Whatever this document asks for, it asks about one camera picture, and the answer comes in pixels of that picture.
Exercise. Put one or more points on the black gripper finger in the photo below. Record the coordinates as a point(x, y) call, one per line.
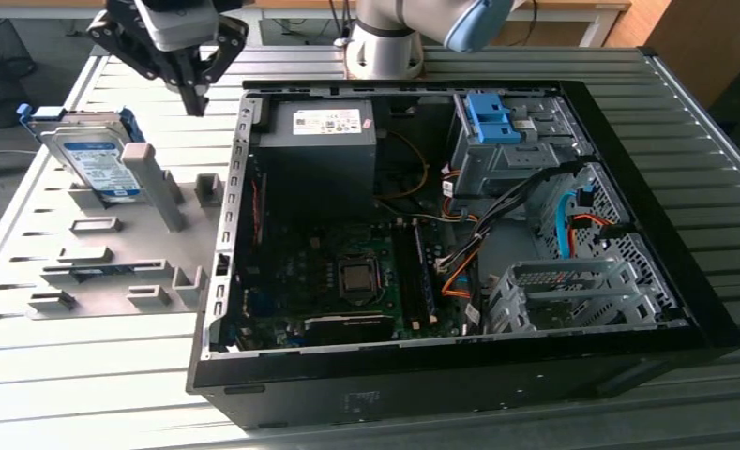
point(229, 42)
point(131, 49)

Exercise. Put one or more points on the hard disk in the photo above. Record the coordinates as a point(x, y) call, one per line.
point(94, 159)

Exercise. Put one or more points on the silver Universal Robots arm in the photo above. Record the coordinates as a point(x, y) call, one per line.
point(382, 47)

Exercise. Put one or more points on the metal disk bay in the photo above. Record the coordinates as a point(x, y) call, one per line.
point(594, 293)

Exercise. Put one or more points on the long white-framed wooden desk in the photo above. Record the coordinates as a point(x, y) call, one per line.
point(31, 12)

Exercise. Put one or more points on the black mesh waste bin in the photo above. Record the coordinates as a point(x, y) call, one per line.
point(0, 94)

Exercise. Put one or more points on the grey power supply unit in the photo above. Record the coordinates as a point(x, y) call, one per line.
point(319, 136)

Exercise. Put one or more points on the grey parts rack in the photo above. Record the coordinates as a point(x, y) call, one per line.
point(131, 244)

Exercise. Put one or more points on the blue plastic drive latch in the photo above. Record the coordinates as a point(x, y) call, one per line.
point(492, 117)

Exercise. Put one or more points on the spare RAM stick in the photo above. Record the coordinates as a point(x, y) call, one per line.
point(103, 271)

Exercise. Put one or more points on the CPU socket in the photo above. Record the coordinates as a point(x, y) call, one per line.
point(357, 258)

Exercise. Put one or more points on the grey optical drive cage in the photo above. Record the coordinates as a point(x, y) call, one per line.
point(513, 164)

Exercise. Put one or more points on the short white-framed wooden desk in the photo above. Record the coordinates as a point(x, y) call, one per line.
point(596, 33)

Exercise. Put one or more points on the green motherboard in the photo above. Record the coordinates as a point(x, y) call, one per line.
point(389, 290)

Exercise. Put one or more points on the black graphics card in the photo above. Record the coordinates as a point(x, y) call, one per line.
point(350, 325)

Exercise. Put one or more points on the black PC case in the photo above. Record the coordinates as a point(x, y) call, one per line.
point(406, 375)

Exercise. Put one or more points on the brown wooden cabinet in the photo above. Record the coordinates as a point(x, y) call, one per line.
point(706, 47)

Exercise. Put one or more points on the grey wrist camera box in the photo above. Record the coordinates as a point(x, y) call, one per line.
point(178, 23)

